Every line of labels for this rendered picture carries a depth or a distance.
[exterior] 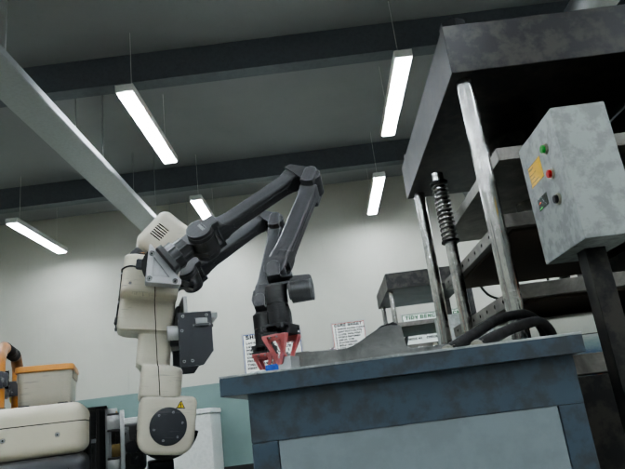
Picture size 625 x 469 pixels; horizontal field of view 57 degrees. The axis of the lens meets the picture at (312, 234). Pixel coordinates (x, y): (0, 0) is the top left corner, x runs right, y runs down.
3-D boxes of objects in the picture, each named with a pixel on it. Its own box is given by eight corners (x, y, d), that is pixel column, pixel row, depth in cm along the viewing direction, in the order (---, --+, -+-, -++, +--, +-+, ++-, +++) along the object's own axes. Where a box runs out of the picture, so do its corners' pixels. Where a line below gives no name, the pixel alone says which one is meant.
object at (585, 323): (501, 368, 221) (492, 323, 226) (484, 372, 247) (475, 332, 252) (631, 352, 221) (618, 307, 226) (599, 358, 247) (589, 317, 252)
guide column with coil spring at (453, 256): (487, 456, 243) (432, 172, 281) (485, 455, 248) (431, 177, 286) (500, 454, 243) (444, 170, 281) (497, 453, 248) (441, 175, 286)
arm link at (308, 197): (309, 192, 188) (302, 166, 180) (325, 193, 186) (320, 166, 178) (268, 293, 159) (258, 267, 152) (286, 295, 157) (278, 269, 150)
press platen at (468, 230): (498, 160, 207) (496, 148, 208) (443, 244, 312) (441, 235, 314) (692, 136, 207) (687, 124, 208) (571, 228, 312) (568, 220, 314)
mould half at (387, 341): (282, 385, 170) (277, 339, 174) (288, 388, 195) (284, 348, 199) (450, 364, 170) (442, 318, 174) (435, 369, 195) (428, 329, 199)
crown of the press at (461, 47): (472, 165, 196) (439, 14, 214) (418, 260, 320) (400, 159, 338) (716, 134, 196) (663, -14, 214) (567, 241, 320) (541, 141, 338)
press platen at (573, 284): (522, 298, 192) (518, 284, 194) (455, 337, 297) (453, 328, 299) (741, 271, 192) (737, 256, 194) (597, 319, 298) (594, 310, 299)
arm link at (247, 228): (269, 220, 233) (262, 201, 226) (290, 234, 225) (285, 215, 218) (179, 287, 215) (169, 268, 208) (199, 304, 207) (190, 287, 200)
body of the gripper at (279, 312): (300, 331, 152) (297, 303, 154) (283, 328, 142) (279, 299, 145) (279, 336, 154) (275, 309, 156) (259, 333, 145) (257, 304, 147)
